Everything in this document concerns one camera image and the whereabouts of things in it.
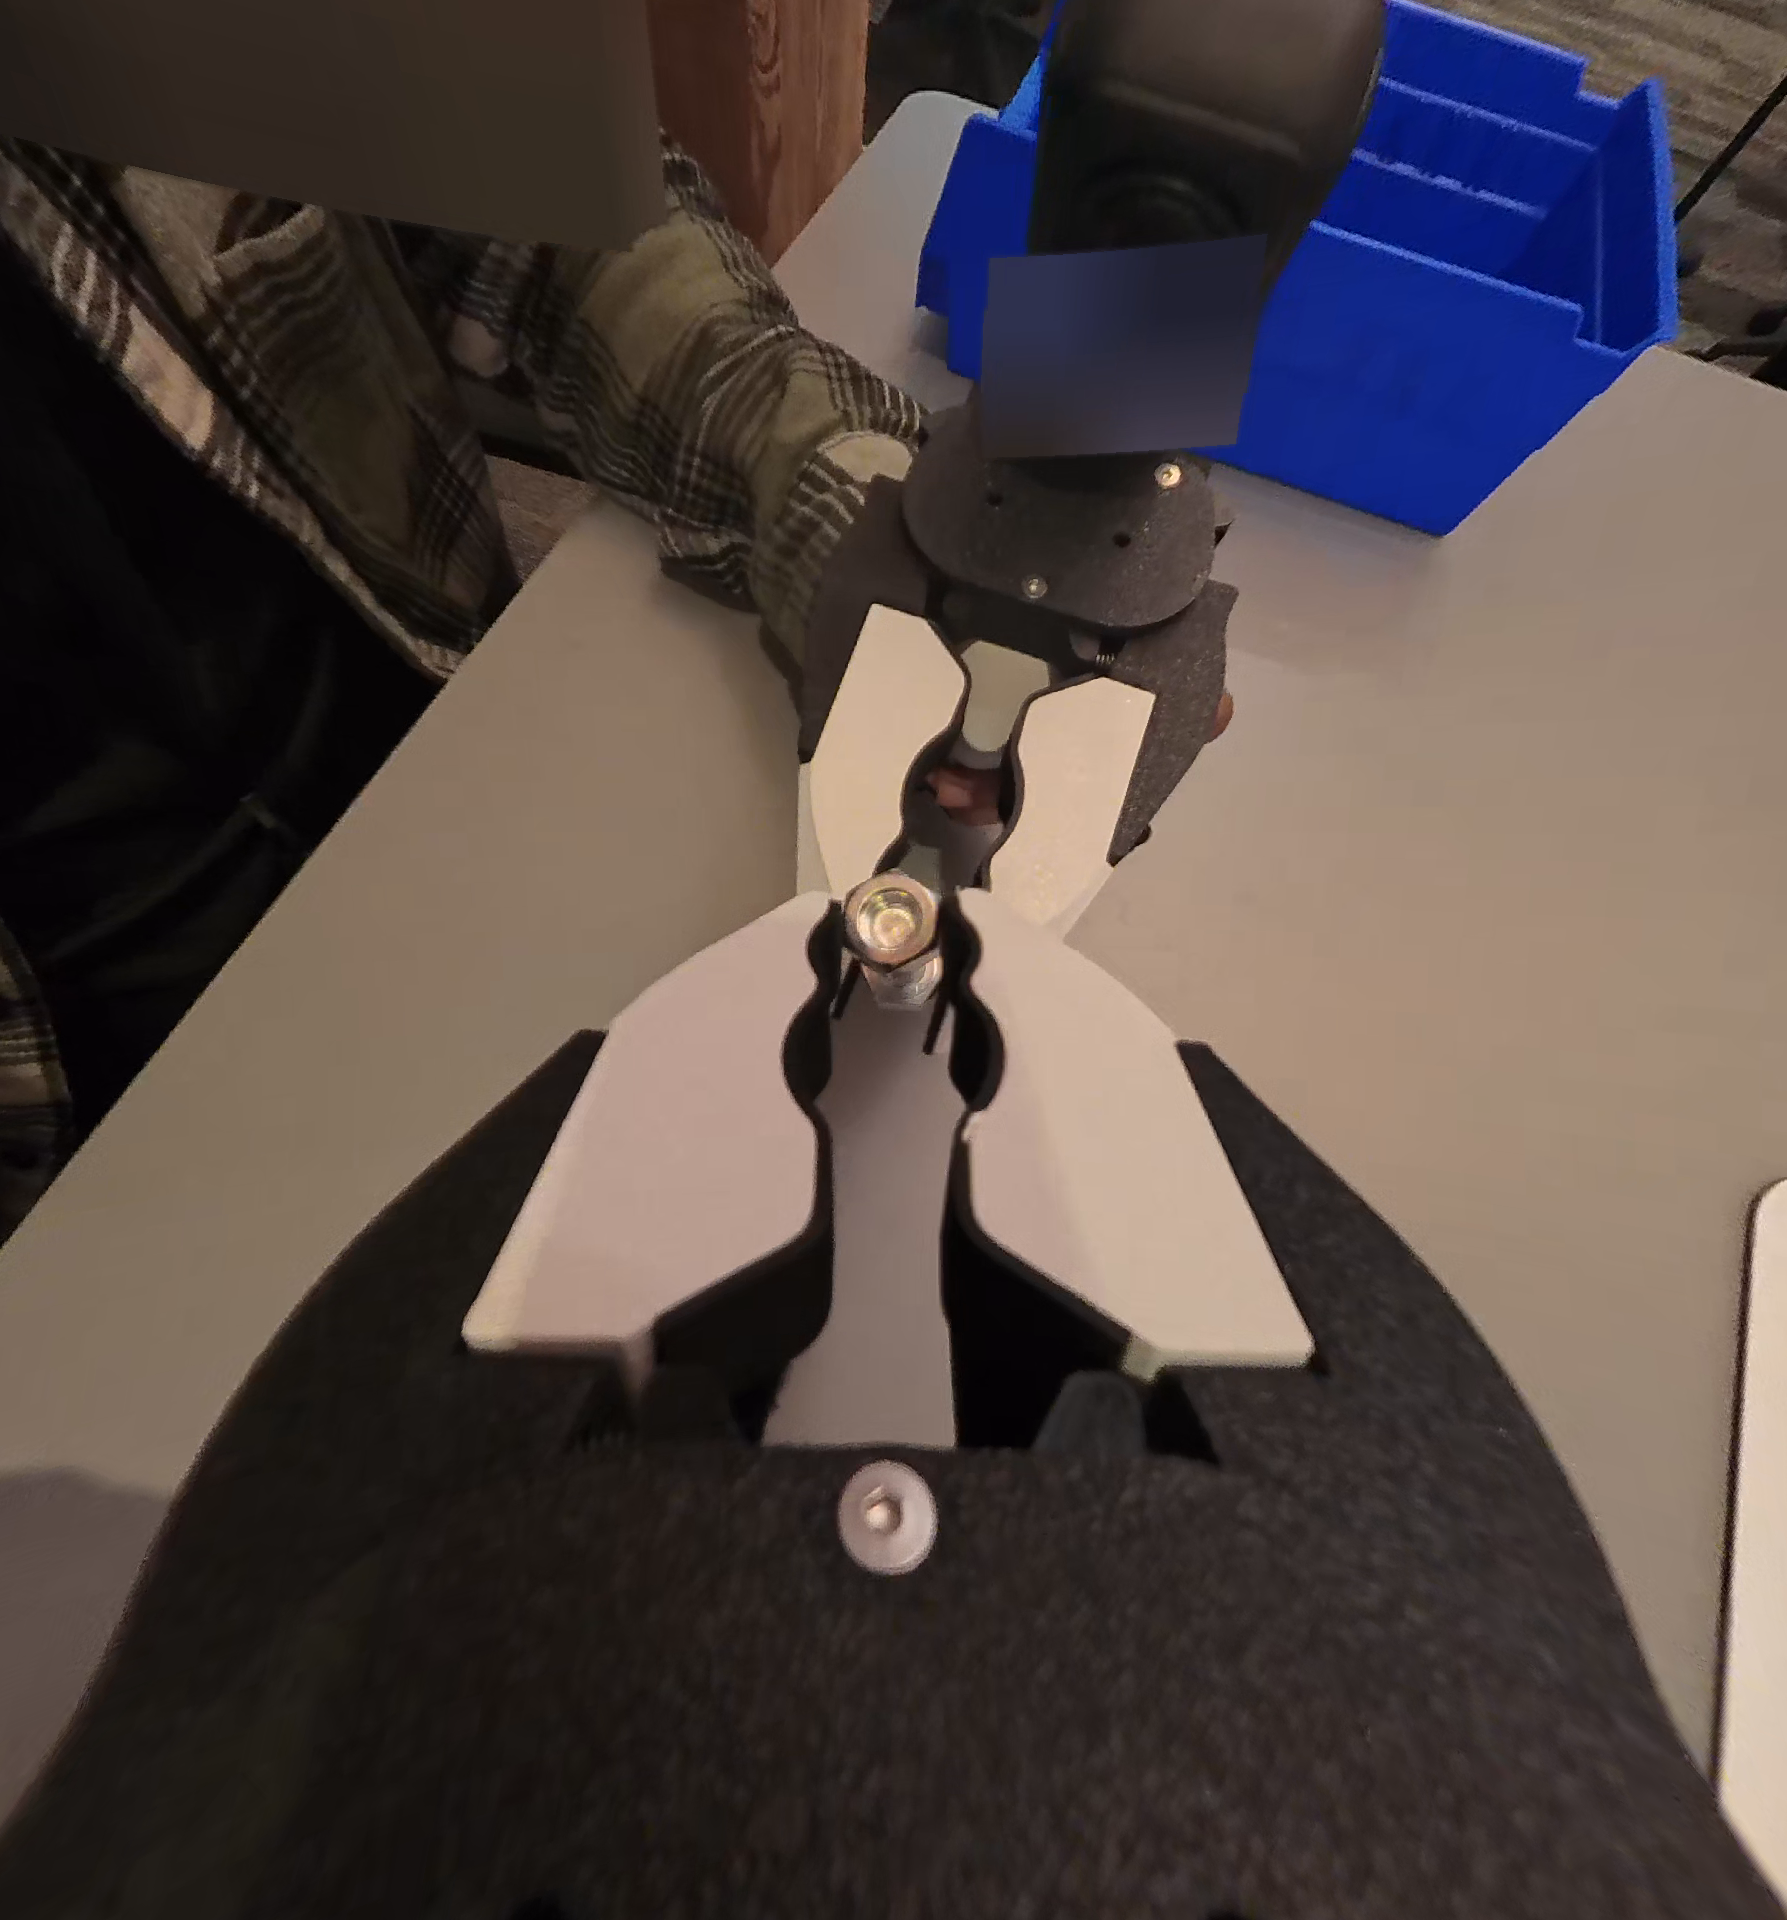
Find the blue plastic bin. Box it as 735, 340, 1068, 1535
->
914, 0, 1679, 539

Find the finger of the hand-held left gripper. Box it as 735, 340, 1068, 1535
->
794, 601, 974, 902
980, 679, 1157, 937

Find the person's left forearm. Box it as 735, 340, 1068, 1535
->
457, 136, 932, 678

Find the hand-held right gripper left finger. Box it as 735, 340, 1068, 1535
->
461, 885, 844, 1442

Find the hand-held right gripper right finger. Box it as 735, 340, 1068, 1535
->
938, 892, 1318, 1444

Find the person's plaid shirt torso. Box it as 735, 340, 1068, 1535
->
0, 128, 536, 1321

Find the wooden pillar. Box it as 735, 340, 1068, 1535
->
644, 0, 875, 269

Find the steel hex bolt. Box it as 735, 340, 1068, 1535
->
841, 879, 940, 973

